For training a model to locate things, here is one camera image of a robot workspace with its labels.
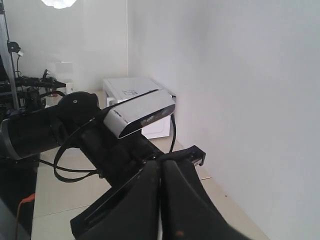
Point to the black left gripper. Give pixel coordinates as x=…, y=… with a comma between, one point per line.
x=119, y=160

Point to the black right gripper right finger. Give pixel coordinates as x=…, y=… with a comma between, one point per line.
x=200, y=207

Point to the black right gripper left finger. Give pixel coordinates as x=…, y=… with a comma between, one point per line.
x=127, y=212

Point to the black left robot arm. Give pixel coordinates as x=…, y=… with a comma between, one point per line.
x=54, y=127

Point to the white microwave oven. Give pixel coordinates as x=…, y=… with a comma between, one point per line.
x=121, y=89

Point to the small white cup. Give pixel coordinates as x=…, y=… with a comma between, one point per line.
x=69, y=88

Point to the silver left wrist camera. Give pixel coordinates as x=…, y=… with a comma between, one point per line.
x=130, y=116

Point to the aluminium frame post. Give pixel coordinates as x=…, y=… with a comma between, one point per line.
x=6, y=55

